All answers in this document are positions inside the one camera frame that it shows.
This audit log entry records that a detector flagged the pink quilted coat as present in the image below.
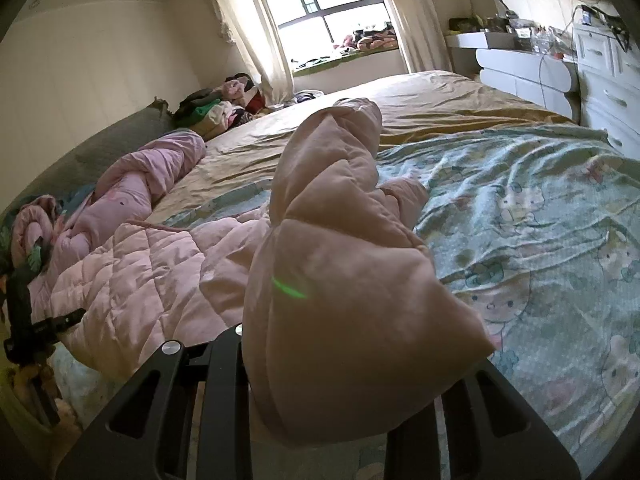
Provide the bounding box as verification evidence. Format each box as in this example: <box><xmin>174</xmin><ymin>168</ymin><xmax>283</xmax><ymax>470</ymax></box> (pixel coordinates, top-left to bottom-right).
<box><xmin>27</xmin><ymin>97</ymin><xmax>499</xmax><ymax>449</ymax></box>

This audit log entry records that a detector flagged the vanity mirror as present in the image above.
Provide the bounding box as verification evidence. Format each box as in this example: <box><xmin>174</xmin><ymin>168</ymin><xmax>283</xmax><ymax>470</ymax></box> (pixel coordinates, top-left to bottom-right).
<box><xmin>467</xmin><ymin>0</ymin><xmax>507</xmax><ymax>32</ymax></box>

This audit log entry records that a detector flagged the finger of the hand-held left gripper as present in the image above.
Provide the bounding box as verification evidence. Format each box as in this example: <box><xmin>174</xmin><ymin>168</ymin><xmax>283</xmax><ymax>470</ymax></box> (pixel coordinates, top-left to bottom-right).
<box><xmin>47</xmin><ymin>308</ymin><xmax>87</xmax><ymax>335</ymax></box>

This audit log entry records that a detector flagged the pile of assorted clothes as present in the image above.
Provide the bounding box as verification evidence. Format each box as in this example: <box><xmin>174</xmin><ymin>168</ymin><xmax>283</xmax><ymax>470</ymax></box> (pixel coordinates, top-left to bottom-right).
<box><xmin>172</xmin><ymin>73</ymin><xmax>267</xmax><ymax>142</ymax></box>

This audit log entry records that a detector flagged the white vanity table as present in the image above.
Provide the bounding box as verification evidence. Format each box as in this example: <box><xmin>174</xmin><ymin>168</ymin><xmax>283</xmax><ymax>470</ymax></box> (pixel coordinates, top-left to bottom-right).
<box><xmin>445</xmin><ymin>30</ymin><xmax>582</xmax><ymax>122</ymax></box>

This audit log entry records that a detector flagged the pink duvet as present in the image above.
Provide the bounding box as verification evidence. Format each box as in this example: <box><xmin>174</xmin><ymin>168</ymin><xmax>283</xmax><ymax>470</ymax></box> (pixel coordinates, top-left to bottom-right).
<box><xmin>10</xmin><ymin>129</ymin><xmax>207</xmax><ymax>282</ymax></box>

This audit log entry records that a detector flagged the tan bedsheet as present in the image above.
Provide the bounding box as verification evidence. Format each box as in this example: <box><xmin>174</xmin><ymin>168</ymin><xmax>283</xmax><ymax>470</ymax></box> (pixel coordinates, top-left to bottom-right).
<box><xmin>145</xmin><ymin>70</ymin><xmax>577</xmax><ymax>226</ymax></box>

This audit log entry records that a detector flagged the grey headboard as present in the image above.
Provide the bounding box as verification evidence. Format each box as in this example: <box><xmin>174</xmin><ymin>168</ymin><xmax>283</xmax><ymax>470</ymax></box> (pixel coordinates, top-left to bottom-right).
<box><xmin>0</xmin><ymin>96</ymin><xmax>177</xmax><ymax>217</ymax></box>

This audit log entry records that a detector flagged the cream curtain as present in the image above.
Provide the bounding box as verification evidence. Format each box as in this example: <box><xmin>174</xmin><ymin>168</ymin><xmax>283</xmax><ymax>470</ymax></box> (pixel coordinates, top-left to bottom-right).
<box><xmin>202</xmin><ymin>0</ymin><xmax>297</xmax><ymax>107</ymax></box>
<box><xmin>369</xmin><ymin>0</ymin><xmax>454</xmax><ymax>74</ymax></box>

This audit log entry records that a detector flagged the person's left hand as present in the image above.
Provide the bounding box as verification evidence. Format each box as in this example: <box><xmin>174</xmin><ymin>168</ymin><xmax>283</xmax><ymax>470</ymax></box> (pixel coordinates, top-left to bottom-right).
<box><xmin>12</xmin><ymin>362</ymin><xmax>56</xmax><ymax>401</ymax></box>

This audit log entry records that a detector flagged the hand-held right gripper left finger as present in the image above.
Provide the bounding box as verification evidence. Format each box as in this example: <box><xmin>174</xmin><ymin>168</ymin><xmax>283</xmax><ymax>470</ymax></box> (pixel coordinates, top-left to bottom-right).
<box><xmin>52</xmin><ymin>324</ymin><xmax>262</xmax><ymax>480</ymax></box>

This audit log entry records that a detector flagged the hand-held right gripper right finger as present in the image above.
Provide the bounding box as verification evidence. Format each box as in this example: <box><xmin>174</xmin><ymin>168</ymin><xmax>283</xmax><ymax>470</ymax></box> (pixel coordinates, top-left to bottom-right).
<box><xmin>385</xmin><ymin>356</ymin><xmax>583</xmax><ymax>480</ymax></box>

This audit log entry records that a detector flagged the clutter on vanity table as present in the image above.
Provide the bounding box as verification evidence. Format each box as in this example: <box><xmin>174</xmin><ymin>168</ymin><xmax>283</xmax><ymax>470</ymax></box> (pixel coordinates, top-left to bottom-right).
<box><xmin>447</xmin><ymin>14</ymin><xmax>577</xmax><ymax>54</ymax></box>

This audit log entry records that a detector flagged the clothes heap on windowsill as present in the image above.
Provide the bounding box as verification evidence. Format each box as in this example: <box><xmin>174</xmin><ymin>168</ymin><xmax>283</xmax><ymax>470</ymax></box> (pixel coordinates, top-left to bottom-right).
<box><xmin>332</xmin><ymin>22</ymin><xmax>399</xmax><ymax>54</ymax></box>

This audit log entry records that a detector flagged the white chest of drawers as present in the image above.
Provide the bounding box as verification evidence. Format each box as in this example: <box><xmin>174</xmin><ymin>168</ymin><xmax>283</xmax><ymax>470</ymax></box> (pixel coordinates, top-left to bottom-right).
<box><xmin>571</xmin><ymin>21</ymin><xmax>640</xmax><ymax>162</ymax></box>

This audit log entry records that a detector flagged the striped cloth beside bed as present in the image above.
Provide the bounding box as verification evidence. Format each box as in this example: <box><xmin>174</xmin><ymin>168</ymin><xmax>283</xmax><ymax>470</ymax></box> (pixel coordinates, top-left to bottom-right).
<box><xmin>292</xmin><ymin>89</ymin><xmax>327</xmax><ymax>107</ymax></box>

